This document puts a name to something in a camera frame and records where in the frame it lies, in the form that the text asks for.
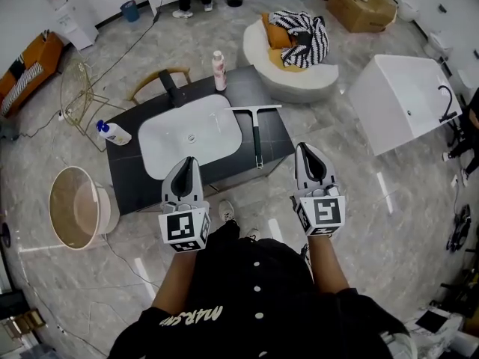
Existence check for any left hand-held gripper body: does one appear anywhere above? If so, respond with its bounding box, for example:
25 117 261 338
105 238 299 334
158 199 211 253

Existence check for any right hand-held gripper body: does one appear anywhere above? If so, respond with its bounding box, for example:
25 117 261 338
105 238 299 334
290 184 346 237

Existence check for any white squeegee with dark handle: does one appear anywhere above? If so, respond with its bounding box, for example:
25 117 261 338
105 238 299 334
224 104 282 170

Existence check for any person's left forearm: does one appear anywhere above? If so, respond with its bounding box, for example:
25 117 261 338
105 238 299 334
151 250 200 313

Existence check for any person's right forearm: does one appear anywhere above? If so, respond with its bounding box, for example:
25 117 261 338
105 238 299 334
308 235 351 295

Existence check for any person's left white shoe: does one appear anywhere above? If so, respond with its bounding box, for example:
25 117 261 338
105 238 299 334
219 199 236 224

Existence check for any white sink basin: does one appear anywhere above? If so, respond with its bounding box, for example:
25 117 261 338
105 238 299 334
137 93 243 181

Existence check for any wooden vanity cabinet, dark top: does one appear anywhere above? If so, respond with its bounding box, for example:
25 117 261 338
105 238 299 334
104 64 296 216

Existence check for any white pump bottle, blue cap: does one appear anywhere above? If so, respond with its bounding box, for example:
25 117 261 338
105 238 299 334
96 120 132 147

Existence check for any white round lounge chair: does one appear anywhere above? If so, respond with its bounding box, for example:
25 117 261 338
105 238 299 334
242 16 340 103

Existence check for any round beige basin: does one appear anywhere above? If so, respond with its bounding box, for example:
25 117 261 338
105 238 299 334
48 165 120 251

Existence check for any white bathtub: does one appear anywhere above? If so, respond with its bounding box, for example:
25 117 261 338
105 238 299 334
347 53 464 157

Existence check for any black sink faucet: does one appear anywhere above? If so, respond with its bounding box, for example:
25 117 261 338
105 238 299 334
158 69 187 108

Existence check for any curved wooden chair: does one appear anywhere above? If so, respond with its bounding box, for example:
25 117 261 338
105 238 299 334
126 67 192 106

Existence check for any person's black buttoned shirt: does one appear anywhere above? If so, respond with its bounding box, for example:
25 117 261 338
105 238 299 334
107 221 412 359

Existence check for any pink bottle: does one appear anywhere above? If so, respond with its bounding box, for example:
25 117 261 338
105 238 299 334
212 50 228 92

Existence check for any black wheeled device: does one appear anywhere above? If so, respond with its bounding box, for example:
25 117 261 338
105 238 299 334
446 204 472 253

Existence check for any black and white striped blanket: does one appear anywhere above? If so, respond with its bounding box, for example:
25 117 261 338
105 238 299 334
268 10 330 70

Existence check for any black bathtub faucet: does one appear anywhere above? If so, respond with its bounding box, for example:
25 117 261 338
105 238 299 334
437 85 459 124

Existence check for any orange cushion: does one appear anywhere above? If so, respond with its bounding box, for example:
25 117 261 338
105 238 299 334
261 12 296 51

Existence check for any large cardboard box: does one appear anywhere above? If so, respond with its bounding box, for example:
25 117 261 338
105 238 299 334
326 0 397 34

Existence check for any marble side table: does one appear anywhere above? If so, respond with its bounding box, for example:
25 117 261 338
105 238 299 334
407 304 466 359

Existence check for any white toilet with cistern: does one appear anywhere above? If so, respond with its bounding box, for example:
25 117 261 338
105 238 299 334
426 31 454 61

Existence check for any striped sofa cushion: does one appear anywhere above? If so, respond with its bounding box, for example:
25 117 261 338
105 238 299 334
0 62 44 116

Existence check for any blue waste bin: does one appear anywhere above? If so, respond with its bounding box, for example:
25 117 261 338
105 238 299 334
120 0 141 23

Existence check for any round white toilet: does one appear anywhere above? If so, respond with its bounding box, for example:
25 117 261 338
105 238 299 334
397 0 421 22

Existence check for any wooden crate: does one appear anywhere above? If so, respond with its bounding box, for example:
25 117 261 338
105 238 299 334
5 308 46 340

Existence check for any orange sofa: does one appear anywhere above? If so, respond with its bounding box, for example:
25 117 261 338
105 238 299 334
0 31 64 118

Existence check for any white water dispenser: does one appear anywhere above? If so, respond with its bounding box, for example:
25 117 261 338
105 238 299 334
46 0 100 51

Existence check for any gold wire chair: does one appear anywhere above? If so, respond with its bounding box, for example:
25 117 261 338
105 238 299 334
59 61 126 153

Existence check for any long black cable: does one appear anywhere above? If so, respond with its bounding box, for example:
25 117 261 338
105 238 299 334
91 0 170 86

